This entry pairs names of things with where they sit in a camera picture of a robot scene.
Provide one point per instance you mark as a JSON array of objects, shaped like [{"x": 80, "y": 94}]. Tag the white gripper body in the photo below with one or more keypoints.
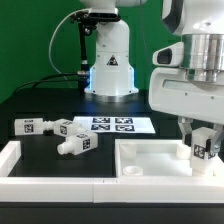
[{"x": 170, "y": 92}]

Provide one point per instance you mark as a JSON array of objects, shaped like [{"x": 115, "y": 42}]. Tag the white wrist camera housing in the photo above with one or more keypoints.
[{"x": 170, "y": 56}]

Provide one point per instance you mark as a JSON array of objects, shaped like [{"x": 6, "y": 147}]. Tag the white U-shaped obstacle fence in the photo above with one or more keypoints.
[{"x": 194, "y": 189}]

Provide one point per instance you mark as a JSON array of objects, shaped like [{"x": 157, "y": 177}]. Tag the paper sheet with tags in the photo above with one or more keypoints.
[{"x": 116, "y": 124}]

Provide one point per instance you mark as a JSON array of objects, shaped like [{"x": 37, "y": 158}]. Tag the black camera on mount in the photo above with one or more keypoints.
[{"x": 95, "y": 15}]

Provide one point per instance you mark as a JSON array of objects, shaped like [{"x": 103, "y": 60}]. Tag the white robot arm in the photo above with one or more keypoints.
[{"x": 188, "y": 80}]

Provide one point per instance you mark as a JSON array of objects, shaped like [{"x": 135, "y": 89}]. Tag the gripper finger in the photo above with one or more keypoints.
[
  {"x": 213, "y": 144},
  {"x": 186, "y": 129}
]

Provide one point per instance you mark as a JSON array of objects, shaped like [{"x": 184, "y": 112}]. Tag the white square tabletop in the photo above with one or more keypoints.
[{"x": 157, "y": 158}]

